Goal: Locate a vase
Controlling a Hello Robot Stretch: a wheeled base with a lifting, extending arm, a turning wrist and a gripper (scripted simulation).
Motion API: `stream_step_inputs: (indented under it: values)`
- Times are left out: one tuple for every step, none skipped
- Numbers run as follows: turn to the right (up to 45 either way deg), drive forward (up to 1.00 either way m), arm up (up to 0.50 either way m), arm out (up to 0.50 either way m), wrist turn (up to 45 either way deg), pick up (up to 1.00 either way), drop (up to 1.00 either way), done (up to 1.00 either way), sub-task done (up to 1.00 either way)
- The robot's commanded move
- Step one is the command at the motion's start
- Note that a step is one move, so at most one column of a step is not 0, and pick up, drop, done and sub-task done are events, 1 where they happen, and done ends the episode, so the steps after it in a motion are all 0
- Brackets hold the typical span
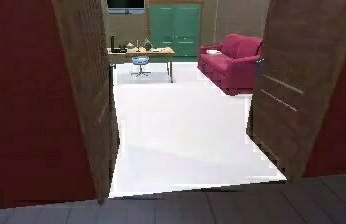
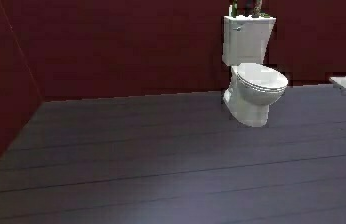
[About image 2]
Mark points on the white toilet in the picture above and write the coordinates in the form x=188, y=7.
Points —
x=249, y=86

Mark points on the green bottle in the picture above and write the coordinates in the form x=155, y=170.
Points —
x=234, y=9

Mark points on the dark house plant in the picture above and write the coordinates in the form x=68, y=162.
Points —
x=257, y=8

